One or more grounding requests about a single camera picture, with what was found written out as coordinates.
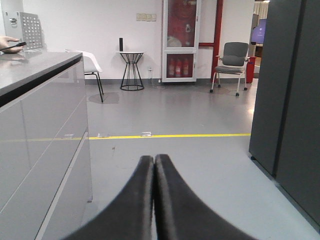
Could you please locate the person's hand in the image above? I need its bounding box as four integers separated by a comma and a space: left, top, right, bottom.
0, 35, 24, 54

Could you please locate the monitor screen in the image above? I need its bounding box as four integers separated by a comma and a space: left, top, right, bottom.
250, 18, 267, 45

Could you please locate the grey office chair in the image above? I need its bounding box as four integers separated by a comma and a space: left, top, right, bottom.
209, 41, 249, 97

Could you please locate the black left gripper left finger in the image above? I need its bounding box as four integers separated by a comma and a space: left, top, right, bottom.
65, 155, 154, 240

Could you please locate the perforated metal board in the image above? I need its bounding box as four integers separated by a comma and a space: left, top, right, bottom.
18, 12, 43, 50

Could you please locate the wall switch panel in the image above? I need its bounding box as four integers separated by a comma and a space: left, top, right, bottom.
136, 13, 157, 22

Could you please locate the fire extinguisher cabinet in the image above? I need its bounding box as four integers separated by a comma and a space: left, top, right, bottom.
161, 0, 202, 83

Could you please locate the grey kitchen island cabinet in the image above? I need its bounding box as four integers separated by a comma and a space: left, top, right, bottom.
0, 51, 92, 240

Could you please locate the round wire side table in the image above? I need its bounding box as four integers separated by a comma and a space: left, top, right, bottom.
118, 51, 144, 91

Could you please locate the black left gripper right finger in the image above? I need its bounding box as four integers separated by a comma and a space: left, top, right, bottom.
154, 154, 253, 240

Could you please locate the red bin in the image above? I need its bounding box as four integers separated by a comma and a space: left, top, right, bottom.
246, 56, 257, 84

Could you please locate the white chair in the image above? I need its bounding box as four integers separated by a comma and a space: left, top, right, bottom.
64, 49, 104, 103

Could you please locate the black cylinder speaker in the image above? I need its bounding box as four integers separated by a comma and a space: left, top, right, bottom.
119, 37, 124, 52

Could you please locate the dark grey tall cabinet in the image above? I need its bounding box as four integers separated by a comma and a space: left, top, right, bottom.
249, 0, 320, 229

